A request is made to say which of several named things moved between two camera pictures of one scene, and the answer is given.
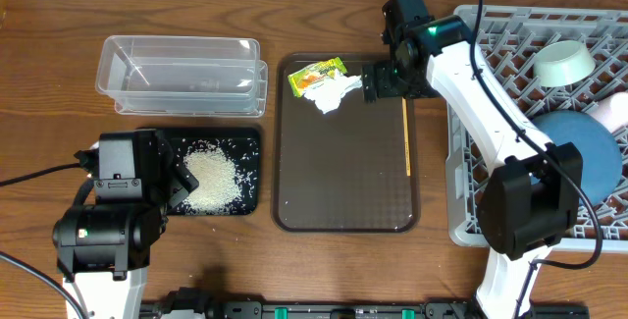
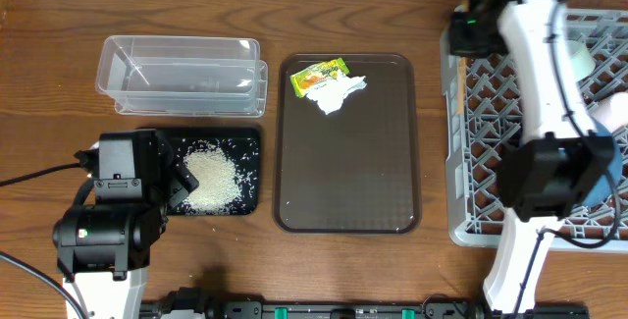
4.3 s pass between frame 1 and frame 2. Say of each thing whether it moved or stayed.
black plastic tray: stayed
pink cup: stayed
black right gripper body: moved
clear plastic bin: stayed
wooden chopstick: moved
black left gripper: stayed
